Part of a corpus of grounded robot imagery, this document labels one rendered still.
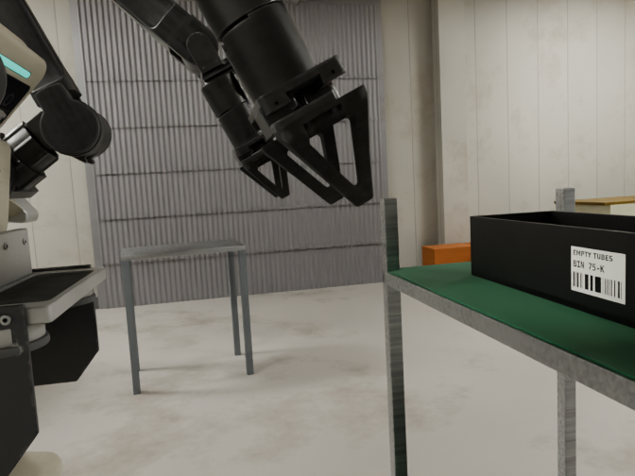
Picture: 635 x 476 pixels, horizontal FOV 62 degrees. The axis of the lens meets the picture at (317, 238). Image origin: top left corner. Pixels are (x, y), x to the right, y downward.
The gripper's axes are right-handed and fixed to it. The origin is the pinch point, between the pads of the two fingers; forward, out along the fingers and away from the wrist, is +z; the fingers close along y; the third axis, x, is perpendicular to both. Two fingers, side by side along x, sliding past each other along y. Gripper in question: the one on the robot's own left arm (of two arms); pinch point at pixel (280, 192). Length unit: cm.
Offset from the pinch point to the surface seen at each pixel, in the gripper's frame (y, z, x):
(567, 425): 20, 81, -33
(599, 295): -27.2, 29.4, -26.0
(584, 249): -24.4, 24.5, -28.4
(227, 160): 473, -23, -14
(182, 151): 472, -52, 21
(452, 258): 429, 181, -164
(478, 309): -17.6, 27.0, -14.4
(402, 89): 485, 3, -221
